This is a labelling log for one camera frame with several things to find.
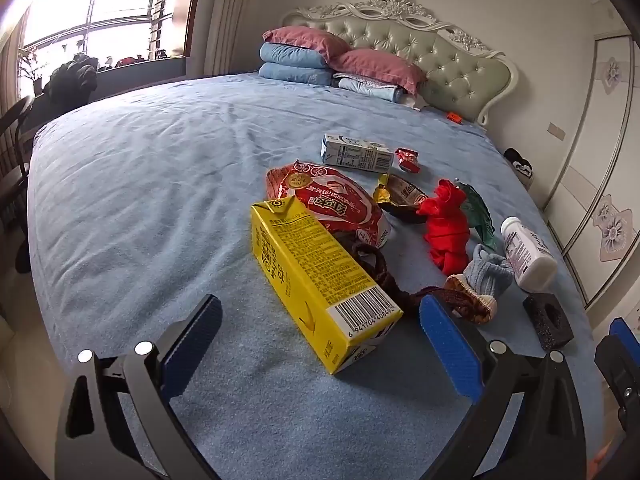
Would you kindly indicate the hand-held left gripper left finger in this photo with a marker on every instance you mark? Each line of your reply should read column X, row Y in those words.
column 192, row 345

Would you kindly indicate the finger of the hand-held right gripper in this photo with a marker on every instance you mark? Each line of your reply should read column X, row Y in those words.
column 617, row 365

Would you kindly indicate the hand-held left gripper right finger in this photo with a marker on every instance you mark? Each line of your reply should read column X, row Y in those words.
column 450, row 350

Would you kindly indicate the yellow drink carton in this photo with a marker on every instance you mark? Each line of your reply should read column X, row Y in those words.
column 305, row 270

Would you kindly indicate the brown snack wrapper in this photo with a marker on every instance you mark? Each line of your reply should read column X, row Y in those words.
column 405, row 192

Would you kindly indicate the grey brown sock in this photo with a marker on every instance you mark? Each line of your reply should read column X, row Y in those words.
column 487, row 272

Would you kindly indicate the black sponge block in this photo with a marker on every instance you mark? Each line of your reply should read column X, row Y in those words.
column 537, row 325

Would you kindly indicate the dark brown sock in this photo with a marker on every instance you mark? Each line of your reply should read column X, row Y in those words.
column 380, row 272

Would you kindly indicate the white yogurt bottle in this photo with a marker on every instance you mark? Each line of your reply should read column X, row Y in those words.
column 527, row 255

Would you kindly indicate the red sock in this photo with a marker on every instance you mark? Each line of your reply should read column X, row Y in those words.
column 447, row 225

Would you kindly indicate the green snack wrapper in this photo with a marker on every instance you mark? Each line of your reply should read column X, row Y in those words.
column 480, row 215

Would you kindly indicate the red and white snack bag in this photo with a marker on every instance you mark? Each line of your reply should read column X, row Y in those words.
column 330, row 200

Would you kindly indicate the black and white cloth item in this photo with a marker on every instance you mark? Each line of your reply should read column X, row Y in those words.
column 519, row 167

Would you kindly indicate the red candy wrapper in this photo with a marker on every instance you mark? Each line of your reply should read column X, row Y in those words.
column 407, row 159

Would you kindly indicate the white floral wardrobe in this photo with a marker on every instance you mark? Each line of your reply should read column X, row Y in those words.
column 600, row 160

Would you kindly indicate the white milk carton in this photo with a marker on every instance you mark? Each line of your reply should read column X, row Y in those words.
column 355, row 152

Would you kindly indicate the small orange object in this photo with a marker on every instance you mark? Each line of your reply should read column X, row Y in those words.
column 454, row 117

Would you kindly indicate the light folded blanket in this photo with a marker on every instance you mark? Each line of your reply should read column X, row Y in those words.
column 370, row 87

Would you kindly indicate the dark wooden chair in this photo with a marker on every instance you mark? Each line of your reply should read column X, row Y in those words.
column 20, row 125

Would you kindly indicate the blue folded pillows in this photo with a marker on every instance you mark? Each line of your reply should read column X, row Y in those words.
column 295, row 75
column 290, row 55

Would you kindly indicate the tufted ornate headboard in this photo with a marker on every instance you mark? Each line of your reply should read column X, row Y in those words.
column 440, row 60

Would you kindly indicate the pink pillow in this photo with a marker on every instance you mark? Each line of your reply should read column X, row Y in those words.
column 375, row 67
column 305, row 40

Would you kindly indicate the dark jacket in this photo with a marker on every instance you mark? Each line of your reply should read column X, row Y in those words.
column 72, row 77

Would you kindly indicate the potted plant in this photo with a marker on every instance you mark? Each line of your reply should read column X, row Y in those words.
column 31, row 67

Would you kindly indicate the beige curtain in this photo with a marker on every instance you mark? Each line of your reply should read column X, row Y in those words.
column 235, row 10

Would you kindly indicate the white wall switch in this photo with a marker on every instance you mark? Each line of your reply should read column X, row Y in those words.
column 556, row 131

